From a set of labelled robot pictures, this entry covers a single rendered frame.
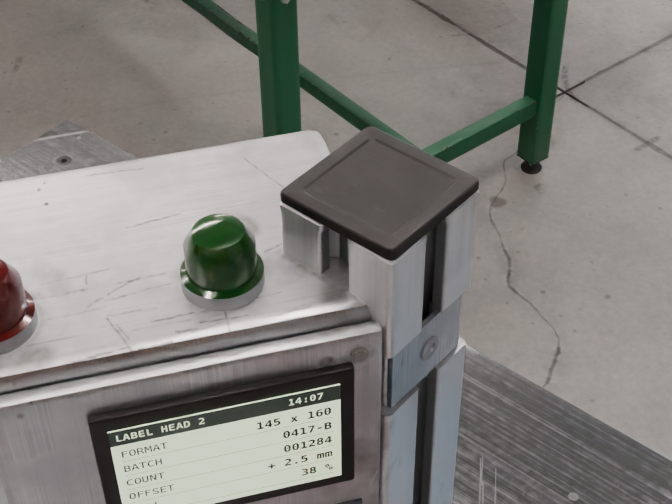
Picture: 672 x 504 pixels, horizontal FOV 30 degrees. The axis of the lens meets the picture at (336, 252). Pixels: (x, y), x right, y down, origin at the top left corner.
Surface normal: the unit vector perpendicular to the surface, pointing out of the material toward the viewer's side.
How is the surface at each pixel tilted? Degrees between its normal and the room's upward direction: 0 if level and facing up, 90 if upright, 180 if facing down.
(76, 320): 0
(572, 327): 0
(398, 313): 90
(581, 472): 0
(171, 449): 90
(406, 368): 90
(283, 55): 90
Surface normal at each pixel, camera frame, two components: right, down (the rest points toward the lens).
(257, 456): 0.26, 0.65
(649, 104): -0.01, -0.74
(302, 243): -0.65, 0.52
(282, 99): 0.62, 0.52
